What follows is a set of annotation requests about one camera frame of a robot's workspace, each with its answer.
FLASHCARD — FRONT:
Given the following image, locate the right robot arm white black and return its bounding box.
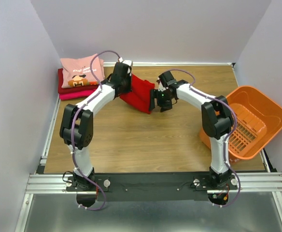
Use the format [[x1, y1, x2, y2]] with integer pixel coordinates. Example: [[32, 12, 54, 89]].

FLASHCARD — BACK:
[[149, 70, 237, 187]]

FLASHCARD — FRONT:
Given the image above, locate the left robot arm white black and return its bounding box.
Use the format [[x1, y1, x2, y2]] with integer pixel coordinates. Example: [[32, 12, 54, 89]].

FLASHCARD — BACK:
[[59, 60, 133, 184]]

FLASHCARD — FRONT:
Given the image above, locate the magenta folded t shirt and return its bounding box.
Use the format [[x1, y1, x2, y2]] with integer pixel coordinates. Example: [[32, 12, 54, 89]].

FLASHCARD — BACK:
[[59, 89, 96, 101]]

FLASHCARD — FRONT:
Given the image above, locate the pink folded printed t shirt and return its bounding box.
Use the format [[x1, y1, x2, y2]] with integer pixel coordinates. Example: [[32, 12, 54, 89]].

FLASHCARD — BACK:
[[60, 54, 99, 88]]

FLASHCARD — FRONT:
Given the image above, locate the dark red folded t shirt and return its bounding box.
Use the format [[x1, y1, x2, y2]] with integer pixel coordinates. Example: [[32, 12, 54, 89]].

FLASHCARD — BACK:
[[57, 69, 98, 94]]

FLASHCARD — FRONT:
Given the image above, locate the orange plastic laundry basket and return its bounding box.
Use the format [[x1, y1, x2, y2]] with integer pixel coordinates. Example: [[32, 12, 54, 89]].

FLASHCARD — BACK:
[[198, 85, 282, 161]]

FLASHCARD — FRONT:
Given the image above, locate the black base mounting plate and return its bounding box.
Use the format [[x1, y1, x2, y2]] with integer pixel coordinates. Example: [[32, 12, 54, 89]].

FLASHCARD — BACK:
[[62, 172, 238, 205]]

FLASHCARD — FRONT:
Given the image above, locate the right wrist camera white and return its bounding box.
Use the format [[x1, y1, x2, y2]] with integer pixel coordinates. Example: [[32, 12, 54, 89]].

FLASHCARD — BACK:
[[156, 78, 165, 92]]

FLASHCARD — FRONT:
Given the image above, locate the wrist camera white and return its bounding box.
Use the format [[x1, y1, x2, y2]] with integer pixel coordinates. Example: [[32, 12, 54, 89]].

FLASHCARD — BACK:
[[118, 57, 133, 67], [156, 78, 165, 92]]

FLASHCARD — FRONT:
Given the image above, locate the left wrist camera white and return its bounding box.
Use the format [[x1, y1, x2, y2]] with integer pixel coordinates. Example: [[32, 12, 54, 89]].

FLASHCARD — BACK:
[[118, 57, 133, 67]]

